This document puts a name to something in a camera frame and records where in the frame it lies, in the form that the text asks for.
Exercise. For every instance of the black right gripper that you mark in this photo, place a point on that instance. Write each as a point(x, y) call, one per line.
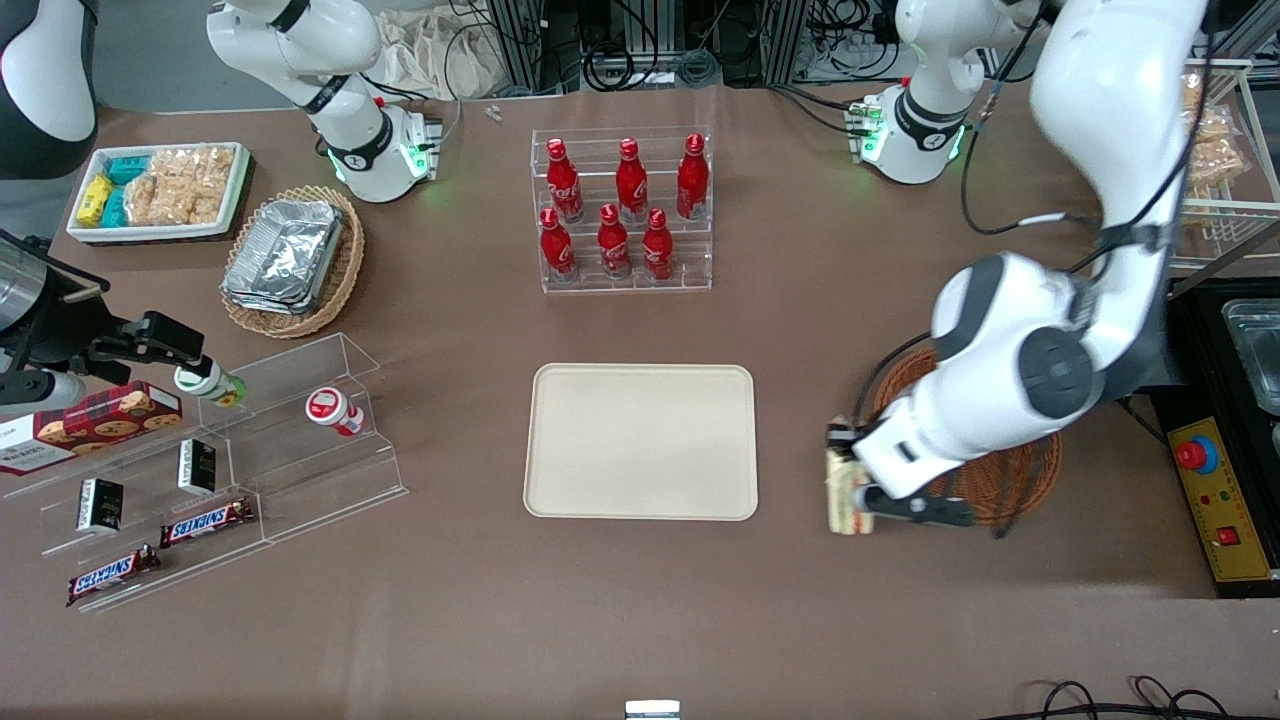
point(62, 341)

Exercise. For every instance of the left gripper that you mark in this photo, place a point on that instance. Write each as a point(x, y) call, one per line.
point(838, 437)

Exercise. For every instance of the triangle sandwich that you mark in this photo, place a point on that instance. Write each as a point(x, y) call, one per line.
point(845, 495)

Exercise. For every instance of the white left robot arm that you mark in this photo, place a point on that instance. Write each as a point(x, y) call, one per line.
point(1100, 80)

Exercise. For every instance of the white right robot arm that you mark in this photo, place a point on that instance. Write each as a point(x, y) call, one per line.
point(340, 50)

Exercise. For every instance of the round brown wicker basket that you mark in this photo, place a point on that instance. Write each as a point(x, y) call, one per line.
point(1010, 480)

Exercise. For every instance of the oval light wicker basket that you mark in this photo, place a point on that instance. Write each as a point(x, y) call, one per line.
point(345, 260)

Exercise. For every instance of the beige rectangular plastic tray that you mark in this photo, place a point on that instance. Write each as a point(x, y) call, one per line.
point(640, 440)

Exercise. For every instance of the green capped white bottle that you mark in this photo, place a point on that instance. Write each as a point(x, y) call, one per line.
point(210, 383)

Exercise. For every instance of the red plaid cookie box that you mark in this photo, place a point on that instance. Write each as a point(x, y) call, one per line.
point(95, 425)

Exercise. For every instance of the white plastic snack bin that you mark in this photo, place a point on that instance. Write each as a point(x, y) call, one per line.
point(90, 235)

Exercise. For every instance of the small black box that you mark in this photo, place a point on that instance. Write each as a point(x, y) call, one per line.
point(197, 467)
point(101, 505)

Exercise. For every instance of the clear rice cracker pack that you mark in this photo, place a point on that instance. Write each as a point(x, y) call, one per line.
point(143, 200)
point(195, 180)

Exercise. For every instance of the teal snack pack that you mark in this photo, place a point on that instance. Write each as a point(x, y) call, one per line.
point(128, 168)
point(115, 208)

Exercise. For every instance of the stacked aluminium foil containers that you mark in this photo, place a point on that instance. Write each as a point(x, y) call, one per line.
point(285, 255)

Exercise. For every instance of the yellow snack pack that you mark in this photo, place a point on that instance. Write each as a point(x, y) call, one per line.
point(93, 200)

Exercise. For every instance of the red white yogurt bottle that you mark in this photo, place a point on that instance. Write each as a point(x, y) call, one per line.
point(335, 411)

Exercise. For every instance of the clear acrylic stepped shelf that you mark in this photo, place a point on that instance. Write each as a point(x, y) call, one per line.
point(300, 470)

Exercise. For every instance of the Snickers chocolate bar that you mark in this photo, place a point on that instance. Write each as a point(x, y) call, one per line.
point(207, 522)
point(112, 575)

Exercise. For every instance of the clear acrylic bottle rack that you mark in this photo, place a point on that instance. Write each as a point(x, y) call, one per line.
point(690, 255)

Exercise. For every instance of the red cola bottle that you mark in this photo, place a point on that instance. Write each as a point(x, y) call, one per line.
point(693, 180)
point(565, 185)
point(557, 250)
point(631, 185)
point(614, 245)
point(658, 250)

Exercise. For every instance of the red emergency stop button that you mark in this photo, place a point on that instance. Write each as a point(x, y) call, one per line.
point(1194, 455)

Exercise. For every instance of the black countertop appliance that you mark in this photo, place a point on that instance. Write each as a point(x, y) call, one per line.
point(1195, 350)

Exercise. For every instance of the yellow control box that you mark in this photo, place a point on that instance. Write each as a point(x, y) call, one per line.
point(1225, 500)

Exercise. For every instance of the white cloth bag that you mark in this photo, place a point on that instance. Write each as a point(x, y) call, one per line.
point(425, 55)

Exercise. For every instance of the steel pan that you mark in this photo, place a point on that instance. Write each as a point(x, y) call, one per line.
point(1258, 350)

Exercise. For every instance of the clear bag of crackers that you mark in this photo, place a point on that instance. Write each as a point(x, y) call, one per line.
point(1215, 140)

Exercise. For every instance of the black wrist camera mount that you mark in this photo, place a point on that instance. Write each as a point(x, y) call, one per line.
point(930, 510)

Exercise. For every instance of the red rocker switch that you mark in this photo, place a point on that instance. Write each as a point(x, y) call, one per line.
point(1229, 536)

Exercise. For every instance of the aluminium frame post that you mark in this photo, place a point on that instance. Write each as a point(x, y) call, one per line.
point(518, 45)

